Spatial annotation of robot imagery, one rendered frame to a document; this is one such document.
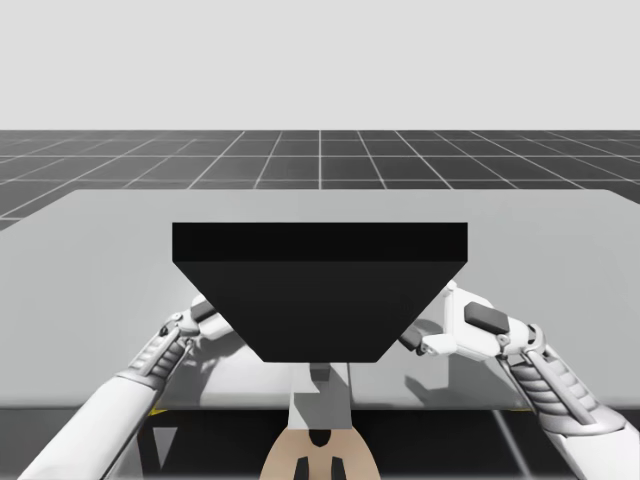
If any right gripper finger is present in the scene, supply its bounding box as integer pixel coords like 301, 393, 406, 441
398, 324, 457, 357

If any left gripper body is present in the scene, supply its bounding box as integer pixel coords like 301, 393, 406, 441
188, 293, 234, 338

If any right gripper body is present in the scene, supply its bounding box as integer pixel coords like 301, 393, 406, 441
438, 279, 512, 361

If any black screen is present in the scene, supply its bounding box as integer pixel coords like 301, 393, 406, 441
171, 222, 469, 364

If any grey stand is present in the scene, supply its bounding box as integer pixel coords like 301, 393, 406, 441
288, 361, 356, 432

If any tan robot part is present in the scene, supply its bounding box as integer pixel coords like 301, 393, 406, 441
259, 428, 381, 480

